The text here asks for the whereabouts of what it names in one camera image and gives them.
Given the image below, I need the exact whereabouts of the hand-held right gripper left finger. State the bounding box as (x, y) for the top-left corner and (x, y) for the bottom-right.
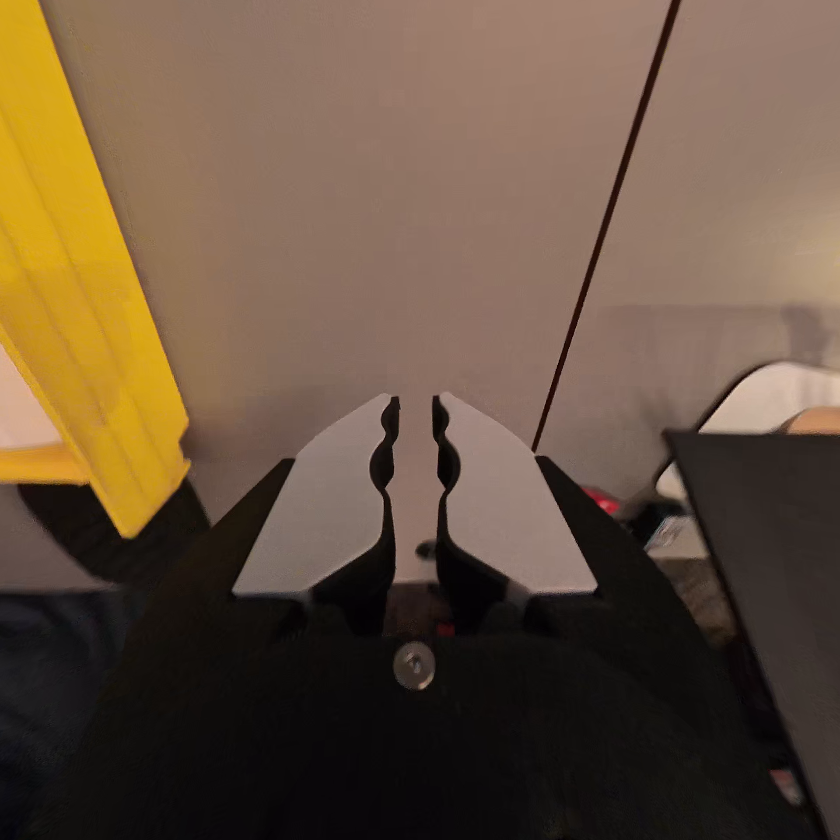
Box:
(233, 394), (401, 605)

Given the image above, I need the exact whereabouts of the person's navy clothing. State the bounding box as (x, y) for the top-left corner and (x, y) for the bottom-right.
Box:
(0, 589), (135, 808)

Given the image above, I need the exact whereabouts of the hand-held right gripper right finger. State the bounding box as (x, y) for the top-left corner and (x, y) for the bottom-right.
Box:
(432, 392), (598, 608)

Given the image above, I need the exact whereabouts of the black textured mat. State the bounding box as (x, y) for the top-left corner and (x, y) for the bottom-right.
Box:
(18, 478), (212, 586)

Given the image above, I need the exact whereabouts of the yellow plastic bin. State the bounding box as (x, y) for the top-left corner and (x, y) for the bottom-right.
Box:
(0, 0), (191, 540)

